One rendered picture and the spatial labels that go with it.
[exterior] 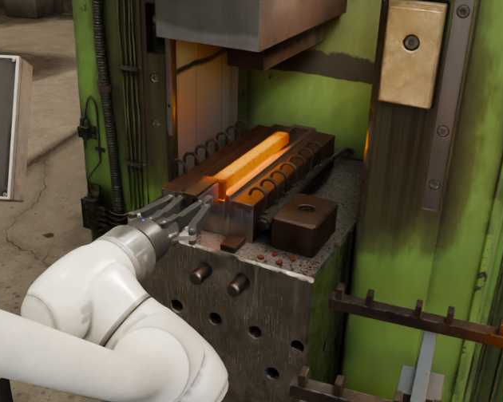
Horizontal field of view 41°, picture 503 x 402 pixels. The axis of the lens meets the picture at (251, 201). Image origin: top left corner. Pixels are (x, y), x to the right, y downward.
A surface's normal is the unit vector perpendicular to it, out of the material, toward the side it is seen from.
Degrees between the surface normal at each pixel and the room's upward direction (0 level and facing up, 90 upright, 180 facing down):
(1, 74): 60
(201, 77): 90
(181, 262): 90
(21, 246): 0
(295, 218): 0
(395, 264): 90
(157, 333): 25
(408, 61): 90
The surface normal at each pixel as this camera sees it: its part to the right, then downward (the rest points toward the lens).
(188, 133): 0.89, 0.22
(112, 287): 0.48, -0.58
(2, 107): -0.01, -0.07
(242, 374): -0.45, 0.38
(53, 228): 0.03, -0.90
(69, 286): 0.29, -0.58
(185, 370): 0.52, -0.04
